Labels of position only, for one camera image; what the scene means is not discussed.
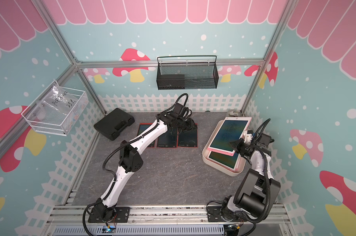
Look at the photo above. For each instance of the clear plastic bag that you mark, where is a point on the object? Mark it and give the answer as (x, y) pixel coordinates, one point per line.
(58, 103)

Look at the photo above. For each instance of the white plastic storage box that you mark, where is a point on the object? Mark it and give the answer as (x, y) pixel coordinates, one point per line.
(205, 154)

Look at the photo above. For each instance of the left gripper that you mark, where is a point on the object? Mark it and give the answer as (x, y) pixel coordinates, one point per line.
(190, 125)

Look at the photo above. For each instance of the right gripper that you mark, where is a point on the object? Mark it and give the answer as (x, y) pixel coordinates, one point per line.
(238, 144)

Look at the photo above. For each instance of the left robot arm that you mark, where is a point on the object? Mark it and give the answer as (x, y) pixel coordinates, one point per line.
(124, 161)

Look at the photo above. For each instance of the clear tape roll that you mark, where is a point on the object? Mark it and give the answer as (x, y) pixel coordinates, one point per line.
(234, 113)

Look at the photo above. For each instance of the black box in basket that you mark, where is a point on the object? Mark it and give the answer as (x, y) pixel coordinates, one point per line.
(170, 81)

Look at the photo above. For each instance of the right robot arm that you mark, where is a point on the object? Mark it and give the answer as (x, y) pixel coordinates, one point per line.
(258, 190)

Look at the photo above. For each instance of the black plastic tool case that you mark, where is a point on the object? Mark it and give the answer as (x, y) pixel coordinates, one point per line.
(114, 123)

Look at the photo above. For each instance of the pink frame writing tablet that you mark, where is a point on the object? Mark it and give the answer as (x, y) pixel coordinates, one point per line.
(231, 129)

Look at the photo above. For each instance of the black mesh wall basket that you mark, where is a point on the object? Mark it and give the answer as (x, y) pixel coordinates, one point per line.
(200, 71)

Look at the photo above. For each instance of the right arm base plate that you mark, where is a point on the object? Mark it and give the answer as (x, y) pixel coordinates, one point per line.
(219, 214)

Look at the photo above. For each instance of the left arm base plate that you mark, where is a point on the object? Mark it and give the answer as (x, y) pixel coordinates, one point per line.
(112, 214)

